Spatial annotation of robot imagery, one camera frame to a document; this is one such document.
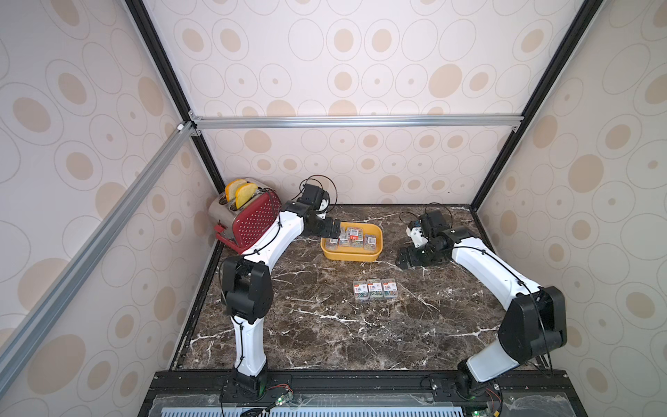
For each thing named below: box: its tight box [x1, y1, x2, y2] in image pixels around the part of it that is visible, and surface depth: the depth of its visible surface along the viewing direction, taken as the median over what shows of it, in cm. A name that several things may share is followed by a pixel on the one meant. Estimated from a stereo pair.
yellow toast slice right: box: [235, 182, 258, 210], surface depth 98 cm
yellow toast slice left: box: [224, 178, 248, 203], surface depth 99 cm
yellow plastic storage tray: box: [319, 221, 384, 263], surface depth 107 cm
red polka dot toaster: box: [208, 185, 283, 255], surface depth 99 cm
